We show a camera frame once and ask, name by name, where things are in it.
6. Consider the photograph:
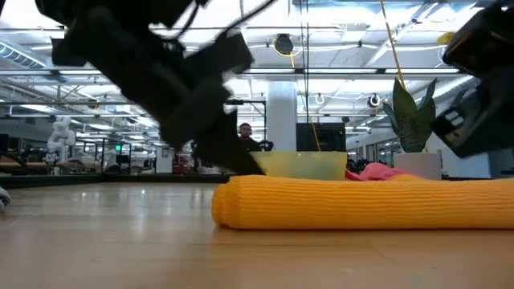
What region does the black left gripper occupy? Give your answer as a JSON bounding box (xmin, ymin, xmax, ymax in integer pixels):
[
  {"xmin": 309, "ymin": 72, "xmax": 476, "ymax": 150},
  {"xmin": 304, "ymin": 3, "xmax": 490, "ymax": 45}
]
[{"xmin": 51, "ymin": 6, "xmax": 264, "ymax": 176}]

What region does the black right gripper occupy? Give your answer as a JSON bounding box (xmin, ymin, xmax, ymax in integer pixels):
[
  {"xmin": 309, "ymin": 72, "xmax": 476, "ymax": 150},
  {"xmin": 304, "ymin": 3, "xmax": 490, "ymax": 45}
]
[{"xmin": 430, "ymin": 71, "xmax": 514, "ymax": 158}]

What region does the yellow translucent plastic bin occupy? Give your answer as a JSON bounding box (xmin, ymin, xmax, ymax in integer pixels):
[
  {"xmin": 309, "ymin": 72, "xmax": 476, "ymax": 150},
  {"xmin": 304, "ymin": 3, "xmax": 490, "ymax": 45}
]
[{"xmin": 249, "ymin": 150, "xmax": 349, "ymax": 181}]

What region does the pink microfiber towel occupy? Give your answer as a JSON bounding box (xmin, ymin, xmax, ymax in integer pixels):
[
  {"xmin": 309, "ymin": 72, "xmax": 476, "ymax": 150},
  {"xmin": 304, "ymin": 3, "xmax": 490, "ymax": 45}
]
[{"xmin": 345, "ymin": 162, "xmax": 411, "ymax": 182}]

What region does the orange microfiber towel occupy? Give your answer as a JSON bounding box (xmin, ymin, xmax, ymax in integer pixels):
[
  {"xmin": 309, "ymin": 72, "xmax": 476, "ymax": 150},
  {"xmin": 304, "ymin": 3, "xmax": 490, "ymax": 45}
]
[{"xmin": 211, "ymin": 173, "xmax": 514, "ymax": 230}]

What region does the grey microfiber towel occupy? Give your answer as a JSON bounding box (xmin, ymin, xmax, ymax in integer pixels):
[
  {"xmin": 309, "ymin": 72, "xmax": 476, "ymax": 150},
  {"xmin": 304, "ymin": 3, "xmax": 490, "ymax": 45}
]
[{"xmin": 0, "ymin": 185, "xmax": 12, "ymax": 211}]

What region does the person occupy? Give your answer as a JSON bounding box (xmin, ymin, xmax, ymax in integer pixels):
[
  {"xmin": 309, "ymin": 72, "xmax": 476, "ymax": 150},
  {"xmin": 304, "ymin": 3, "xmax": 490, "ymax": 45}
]
[{"xmin": 236, "ymin": 122, "xmax": 275, "ymax": 153}]

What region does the green snake plant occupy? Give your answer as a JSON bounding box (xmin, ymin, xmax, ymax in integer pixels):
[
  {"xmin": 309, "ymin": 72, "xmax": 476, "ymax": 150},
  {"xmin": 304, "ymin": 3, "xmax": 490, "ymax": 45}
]
[{"xmin": 381, "ymin": 77, "xmax": 439, "ymax": 154}]

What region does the white plant pot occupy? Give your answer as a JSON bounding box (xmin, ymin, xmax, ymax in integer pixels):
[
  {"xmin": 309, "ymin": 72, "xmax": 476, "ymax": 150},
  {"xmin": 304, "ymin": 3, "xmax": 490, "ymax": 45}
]
[{"xmin": 393, "ymin": 152, "xmax": 443, "ymax": 181}]

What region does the white building column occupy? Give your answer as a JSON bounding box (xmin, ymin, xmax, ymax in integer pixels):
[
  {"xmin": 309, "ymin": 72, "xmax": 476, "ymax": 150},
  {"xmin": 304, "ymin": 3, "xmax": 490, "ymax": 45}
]
[{"xmin": 266, "ymin": 79, "xmax": 299, "ymax": 153}]

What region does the small yellow tag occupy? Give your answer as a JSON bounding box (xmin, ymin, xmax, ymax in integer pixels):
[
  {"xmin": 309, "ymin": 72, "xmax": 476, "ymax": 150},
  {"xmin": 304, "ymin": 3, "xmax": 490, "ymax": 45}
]
[{"xmin": 436, "ymin": 31, "xmax": 457, "ymax": 47}]

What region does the overhead LED light bar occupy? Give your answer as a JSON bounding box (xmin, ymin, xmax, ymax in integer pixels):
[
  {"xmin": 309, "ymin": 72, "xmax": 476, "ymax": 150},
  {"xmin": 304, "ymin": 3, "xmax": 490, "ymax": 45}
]
[{"xmin": 240, "ymin": 67, "xmax": 461, "ymax": 78}]

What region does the white robot figure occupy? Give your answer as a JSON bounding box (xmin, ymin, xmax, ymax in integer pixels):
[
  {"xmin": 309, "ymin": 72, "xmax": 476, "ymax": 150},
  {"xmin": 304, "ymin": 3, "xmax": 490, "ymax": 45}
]
[{"xmin": 45, "ymin": 116, "xmax": 77, "ymax": 165}]

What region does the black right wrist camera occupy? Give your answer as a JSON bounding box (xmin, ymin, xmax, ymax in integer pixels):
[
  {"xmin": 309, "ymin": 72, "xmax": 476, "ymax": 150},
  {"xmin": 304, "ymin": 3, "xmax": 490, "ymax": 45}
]
[{"xmin": 442, "ymin": 2, "xmax": 514, "ymax": 78}]

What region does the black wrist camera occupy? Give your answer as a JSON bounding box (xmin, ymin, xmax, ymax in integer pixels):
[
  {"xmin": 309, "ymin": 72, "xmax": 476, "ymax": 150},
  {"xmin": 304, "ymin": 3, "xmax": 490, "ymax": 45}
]
[
  {"xmin": 191, "ymin": 32, "xmax": 255, "ymax": 83},
  {"xmin": 442, "ymin": 2, "xmax": 514, "ymax": 78}
]

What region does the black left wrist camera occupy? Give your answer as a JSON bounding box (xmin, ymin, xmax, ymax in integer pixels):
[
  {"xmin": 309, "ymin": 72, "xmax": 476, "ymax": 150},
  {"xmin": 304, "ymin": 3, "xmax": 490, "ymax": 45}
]
[{"xmin": 191, "ymin": 32, "xmax": 255, "ymax": 83}]

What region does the yellow hanging cable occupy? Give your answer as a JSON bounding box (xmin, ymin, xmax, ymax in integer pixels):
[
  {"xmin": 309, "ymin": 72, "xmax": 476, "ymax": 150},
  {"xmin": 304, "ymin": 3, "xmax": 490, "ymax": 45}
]
[{"xmin": 378, "ymin": 0, "xmax": 407, "ymax": 90}]

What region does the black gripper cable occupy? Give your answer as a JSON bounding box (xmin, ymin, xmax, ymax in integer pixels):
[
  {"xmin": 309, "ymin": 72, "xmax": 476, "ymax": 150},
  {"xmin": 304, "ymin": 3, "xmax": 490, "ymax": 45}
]
[{"xmin": 176, "ymin": 0, "xmax": 278, "ymax": 41}]

